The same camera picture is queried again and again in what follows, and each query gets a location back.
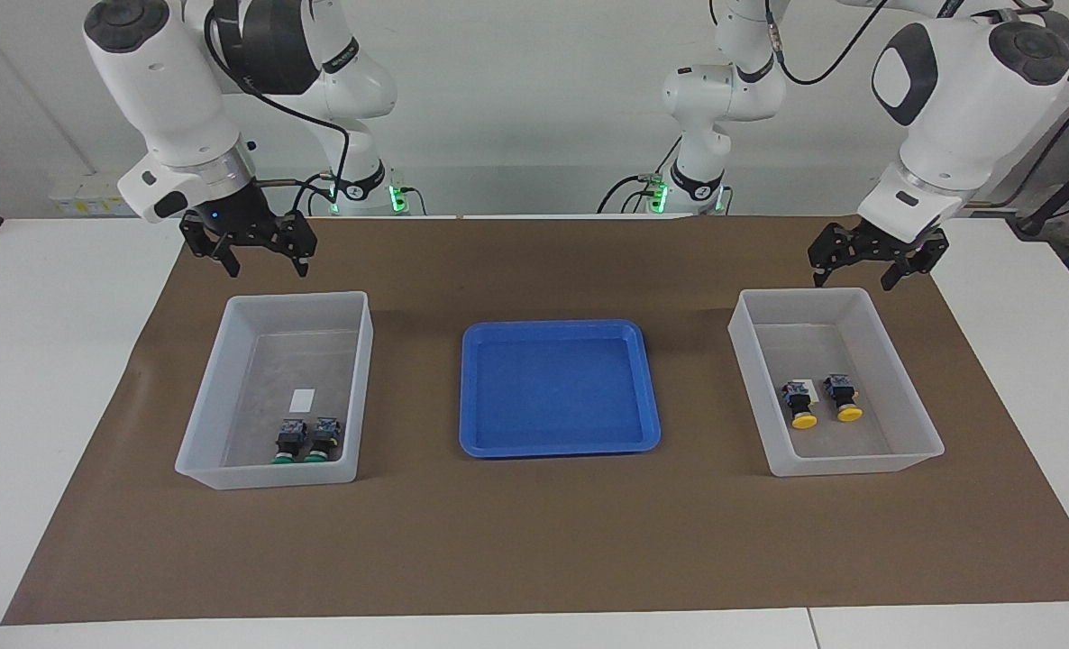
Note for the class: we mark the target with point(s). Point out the white wall socket box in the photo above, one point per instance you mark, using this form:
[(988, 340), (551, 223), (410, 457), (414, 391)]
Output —
[(93, 194)]

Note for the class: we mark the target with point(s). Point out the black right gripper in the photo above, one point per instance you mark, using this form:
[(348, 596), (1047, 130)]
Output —
[(237, 216)]

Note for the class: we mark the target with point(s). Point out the blue plastic tray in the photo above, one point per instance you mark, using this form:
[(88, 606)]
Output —
[(552, 388)]

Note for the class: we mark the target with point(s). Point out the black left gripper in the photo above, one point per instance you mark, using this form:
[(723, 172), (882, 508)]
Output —
[(895, 250)]

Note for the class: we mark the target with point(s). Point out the yellow push button switch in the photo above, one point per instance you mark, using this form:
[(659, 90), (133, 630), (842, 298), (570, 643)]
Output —
[(845, 401), (802, 410)]

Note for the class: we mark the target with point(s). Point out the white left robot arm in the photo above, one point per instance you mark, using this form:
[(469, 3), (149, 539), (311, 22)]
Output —
[(958, 99)]

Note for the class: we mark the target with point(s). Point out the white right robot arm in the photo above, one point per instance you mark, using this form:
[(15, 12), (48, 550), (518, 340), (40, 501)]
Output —
[(165, 90)]

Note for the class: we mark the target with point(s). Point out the translucent white plastic box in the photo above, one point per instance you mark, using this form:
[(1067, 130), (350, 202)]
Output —
[(228, 397), (859, 446)]

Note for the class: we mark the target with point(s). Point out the small white label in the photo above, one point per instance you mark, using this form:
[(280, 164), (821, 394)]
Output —
[(812, 388), (303, 400)]

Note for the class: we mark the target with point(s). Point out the green push button switch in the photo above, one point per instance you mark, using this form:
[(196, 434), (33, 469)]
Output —
[(324, 439), (289, 442)]

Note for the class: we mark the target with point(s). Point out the brown paper mat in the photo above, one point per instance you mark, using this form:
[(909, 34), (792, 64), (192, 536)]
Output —
[(534, 541)]

